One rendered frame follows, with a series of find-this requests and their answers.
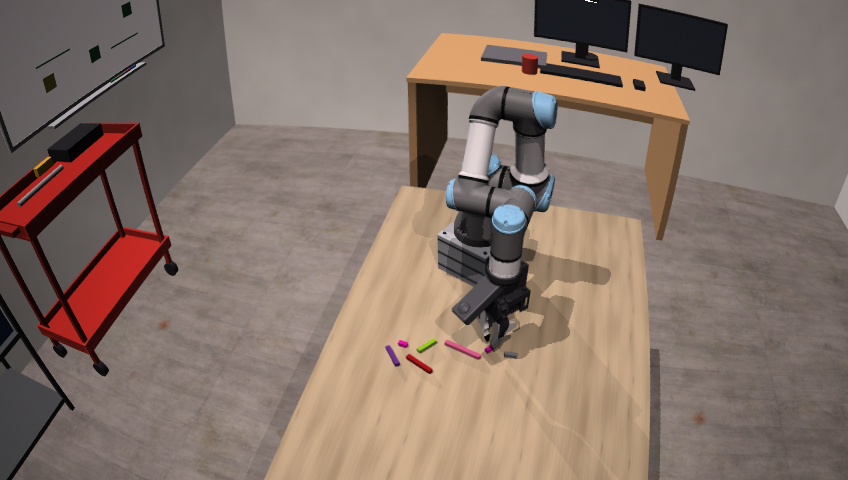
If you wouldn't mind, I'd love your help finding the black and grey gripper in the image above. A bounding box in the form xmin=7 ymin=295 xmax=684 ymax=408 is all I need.
xmin=478 ymin=260 xmax=531 ymax=349

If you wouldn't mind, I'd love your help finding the red rod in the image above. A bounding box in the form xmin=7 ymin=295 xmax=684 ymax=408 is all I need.
xmin=406 ymin=354 xmax=433 ymax=374

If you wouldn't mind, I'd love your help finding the purple rod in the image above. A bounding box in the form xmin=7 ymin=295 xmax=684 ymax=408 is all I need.
xmin=386 ymin=345 xmax=400 ymax=367

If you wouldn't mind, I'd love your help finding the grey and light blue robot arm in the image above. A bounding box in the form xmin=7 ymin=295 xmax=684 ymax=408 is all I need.
xmin=446 ymin=86 xmax=558 ymax=325

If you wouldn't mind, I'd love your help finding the pink rod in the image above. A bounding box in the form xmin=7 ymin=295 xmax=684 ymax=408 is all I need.
xmin=445 ymin=340 xmax=481 ymax=360

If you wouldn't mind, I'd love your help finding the lime green rod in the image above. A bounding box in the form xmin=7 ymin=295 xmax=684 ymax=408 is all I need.
xmin=417 ymin=339 xmax=437 ymax=353

